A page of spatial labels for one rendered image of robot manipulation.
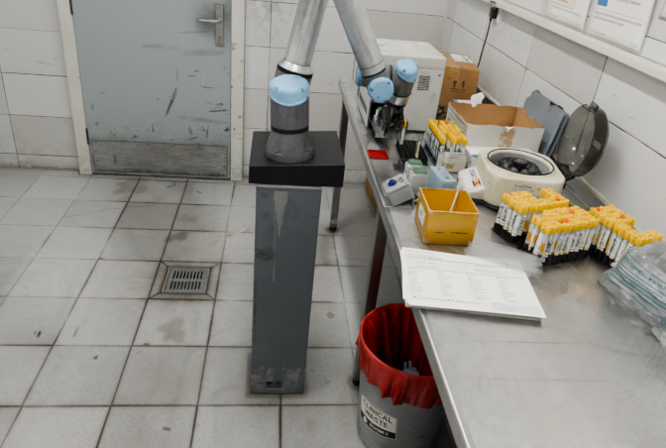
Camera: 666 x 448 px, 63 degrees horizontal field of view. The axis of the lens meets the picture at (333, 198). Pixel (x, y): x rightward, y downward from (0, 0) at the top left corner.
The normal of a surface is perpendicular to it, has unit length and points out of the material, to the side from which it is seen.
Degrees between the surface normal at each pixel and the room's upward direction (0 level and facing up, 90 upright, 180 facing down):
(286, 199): 90
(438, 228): 90
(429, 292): 1
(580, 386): 0
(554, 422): 0
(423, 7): 90
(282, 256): 90
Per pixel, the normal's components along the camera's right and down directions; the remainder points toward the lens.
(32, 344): 0.09, -0.88
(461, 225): 0.04, 0.47
